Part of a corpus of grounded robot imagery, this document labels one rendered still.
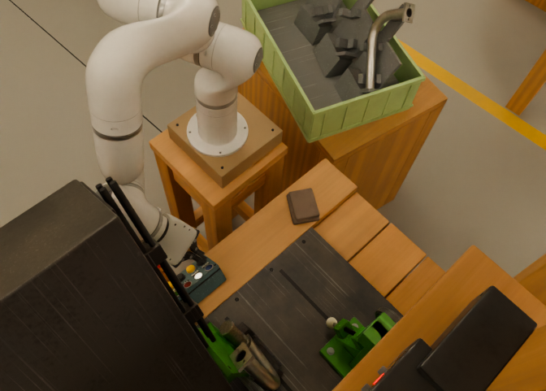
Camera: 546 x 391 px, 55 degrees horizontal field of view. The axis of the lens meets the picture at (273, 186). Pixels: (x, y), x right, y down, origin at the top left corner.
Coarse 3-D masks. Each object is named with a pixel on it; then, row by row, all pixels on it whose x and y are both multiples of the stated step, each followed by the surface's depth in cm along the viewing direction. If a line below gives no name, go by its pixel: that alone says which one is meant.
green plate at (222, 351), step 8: (200, 328) 101; (216, 336) 110; (208, 344) 96; (216, 344) 103; (224, 344) 110; (216, 352) 96; (224, 352) 103; (216, 360) 94; (224, 360) 96; (224, 368) 94; (232, 368) 97; (232, 376) 96; (240, 376) 104
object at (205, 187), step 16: (160, 144) 167; (176, 160) 164; (192, 160) 164; (272, 160) 166; (192, 176) 161; (208, 176) 162; (240, 176) 162; (256, 176) 166; (208, 192) 159; (224, 192) 159
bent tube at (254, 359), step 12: (240, 348) 103; (252, 348) 121; (240, 360) 103; (252, 360) 100; (264, 360) 117; (252, 372) 102; (264, 372) 103; (276, 372) 113; (264, 384) 104; (276, 384) 106
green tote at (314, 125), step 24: (264, 0) 197; (288, 0) 202; (264, 24) 180; (384, 24) 183; (264, 48) 186; (288, 72) 170; (408, 72) 178; (288, 96) 179; (360, 96) 166; (384, 96) 171; (408, 96) 178; (312, 120) 166; (336, 120) 172; (360, 120) 178
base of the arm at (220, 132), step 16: (208, 112) 144; (224, 112) 145; (192, 128) 160; (208, 128) 151; (224, 128) 151; (240, 128) 162; (192, 144) 158; (208, 144) 158; (224, 144) 158; (240, 144) 159
